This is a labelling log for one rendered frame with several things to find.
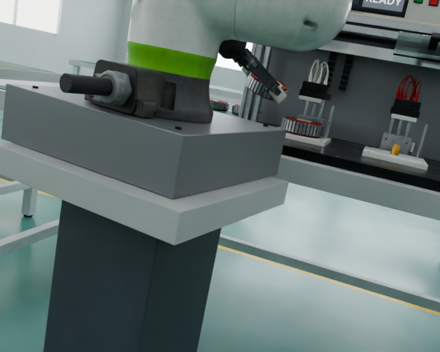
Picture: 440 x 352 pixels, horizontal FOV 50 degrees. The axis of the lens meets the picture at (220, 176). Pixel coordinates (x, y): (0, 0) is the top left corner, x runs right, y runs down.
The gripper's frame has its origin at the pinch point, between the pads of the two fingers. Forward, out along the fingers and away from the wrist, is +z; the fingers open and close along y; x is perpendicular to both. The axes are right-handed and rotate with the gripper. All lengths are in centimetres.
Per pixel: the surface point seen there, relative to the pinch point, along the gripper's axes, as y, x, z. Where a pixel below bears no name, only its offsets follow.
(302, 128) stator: -13.1, 1.9, 6.7
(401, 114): -22.7, -18.3, 19.7
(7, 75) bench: 113, 65, -6
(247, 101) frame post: 10.5, 5.7, 9.1
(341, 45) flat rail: -0.4, -22.5, 9.5
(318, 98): -6.8, -7.2, 10.6
